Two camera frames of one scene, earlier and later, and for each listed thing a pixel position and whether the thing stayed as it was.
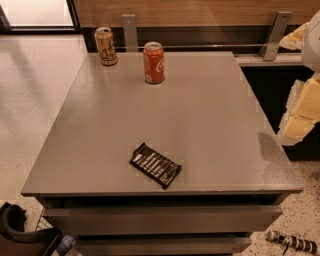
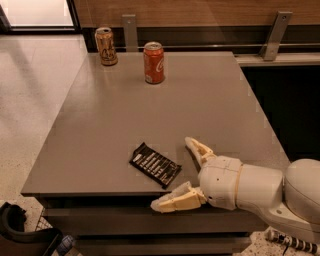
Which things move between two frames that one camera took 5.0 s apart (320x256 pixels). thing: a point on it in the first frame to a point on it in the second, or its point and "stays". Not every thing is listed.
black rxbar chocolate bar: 154,165 stays
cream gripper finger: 302,111 to 186,197
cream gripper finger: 294,40 to 203,152
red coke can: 154,64 stays
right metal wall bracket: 275,36 stays
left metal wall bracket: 130,33 stays
